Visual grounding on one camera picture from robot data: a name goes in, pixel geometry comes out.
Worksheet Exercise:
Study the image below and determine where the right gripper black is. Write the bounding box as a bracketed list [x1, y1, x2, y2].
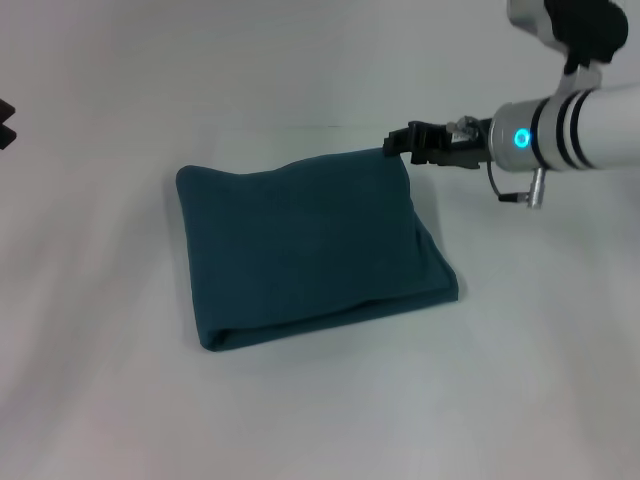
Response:
[381, 119, 496, 172]

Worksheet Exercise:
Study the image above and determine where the blue t-shirt with white print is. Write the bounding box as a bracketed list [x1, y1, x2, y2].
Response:
[175, 146, 460, 351]

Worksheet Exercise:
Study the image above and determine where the right gripper silver knob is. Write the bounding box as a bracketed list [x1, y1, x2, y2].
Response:
[446, 114, 480, 144]

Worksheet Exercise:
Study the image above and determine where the right arm connector cable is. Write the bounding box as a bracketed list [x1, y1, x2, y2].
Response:
[483, 122, 549, 211]

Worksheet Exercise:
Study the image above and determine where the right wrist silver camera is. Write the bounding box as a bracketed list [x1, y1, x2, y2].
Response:
[505, 0, 630, 96]

